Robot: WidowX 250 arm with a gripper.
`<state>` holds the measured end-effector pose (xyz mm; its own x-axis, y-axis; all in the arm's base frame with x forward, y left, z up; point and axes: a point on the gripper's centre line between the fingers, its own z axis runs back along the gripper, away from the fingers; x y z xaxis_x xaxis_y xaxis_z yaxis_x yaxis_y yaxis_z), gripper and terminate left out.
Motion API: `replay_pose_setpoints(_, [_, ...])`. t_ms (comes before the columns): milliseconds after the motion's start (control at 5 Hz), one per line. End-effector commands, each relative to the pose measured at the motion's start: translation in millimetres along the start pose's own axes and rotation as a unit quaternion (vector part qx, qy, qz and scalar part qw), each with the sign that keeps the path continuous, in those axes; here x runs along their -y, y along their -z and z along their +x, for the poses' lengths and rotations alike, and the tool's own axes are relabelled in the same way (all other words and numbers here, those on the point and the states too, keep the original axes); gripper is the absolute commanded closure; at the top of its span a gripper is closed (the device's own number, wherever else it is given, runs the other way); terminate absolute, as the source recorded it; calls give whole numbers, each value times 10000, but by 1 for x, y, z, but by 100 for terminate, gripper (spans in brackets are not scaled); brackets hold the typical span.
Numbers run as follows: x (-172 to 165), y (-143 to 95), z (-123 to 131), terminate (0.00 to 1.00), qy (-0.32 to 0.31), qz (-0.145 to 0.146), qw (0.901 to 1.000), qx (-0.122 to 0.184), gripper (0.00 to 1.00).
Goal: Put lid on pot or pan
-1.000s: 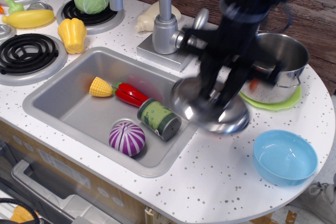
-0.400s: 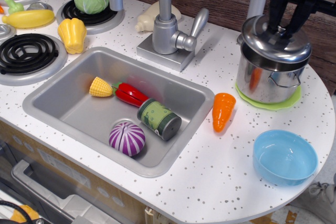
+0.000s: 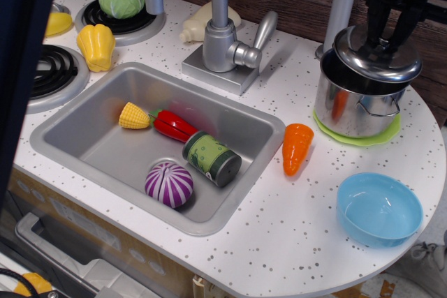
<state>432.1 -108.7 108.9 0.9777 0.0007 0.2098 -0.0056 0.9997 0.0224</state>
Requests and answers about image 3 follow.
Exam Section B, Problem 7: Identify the stainless steel pot lid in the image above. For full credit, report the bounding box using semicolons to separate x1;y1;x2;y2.
332;24;423;84

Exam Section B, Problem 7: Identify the green plastic plate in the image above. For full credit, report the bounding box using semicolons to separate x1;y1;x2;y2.
312;110;401;147

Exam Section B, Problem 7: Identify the orange toy carrot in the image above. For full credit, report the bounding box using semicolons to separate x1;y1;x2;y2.
282;124;314;177

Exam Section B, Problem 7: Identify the grey toy faucet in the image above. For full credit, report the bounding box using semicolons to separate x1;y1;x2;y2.
142;0;279;97

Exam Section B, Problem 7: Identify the light blue plastic bowl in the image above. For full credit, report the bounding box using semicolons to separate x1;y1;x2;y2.
336;172;423;248

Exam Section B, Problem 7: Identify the cream toy squeeze bottle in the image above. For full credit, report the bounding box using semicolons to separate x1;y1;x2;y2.
179;2;242;43

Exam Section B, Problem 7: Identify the green toy food can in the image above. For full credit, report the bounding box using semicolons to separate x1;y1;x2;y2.
182;131;242;188

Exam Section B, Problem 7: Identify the grey sneaker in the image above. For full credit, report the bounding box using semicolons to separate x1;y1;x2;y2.
386;242;446;297

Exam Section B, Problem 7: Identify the red toy chili pepper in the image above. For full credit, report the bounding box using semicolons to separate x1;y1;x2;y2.
149;110;198;143

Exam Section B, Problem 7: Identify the back right stove burner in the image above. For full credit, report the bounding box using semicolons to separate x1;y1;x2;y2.
75;0;166;47

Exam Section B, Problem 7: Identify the yellow toy corn piece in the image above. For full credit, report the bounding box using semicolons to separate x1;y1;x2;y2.
118;102;150;129

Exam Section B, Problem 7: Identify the purple toy onion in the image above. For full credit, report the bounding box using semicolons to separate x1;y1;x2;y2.
145;161;193;209

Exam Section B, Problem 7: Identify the yellow toy bell pepper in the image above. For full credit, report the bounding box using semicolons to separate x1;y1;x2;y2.
76;24;116;72

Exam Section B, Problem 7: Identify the grey toy sink basin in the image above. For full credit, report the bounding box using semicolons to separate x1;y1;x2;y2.
30;63;285;235

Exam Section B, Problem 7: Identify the yellow toy squash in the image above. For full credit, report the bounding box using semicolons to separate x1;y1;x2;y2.
45;13;73;36

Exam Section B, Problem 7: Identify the front left stove burner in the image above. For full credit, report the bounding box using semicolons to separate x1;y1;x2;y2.
27;45;90;114

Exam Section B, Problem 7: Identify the grey stove knob centre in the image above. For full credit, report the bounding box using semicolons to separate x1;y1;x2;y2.
50;2;71;15

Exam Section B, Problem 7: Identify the dark blue cloth sleeve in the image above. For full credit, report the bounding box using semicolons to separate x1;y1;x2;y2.
1;0;53;194

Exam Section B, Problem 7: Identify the oven door handle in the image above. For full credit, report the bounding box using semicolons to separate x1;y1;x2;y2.
14;211;116;298

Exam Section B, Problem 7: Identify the yellow object with black cable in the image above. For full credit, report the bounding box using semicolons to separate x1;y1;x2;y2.
1;268;52;297

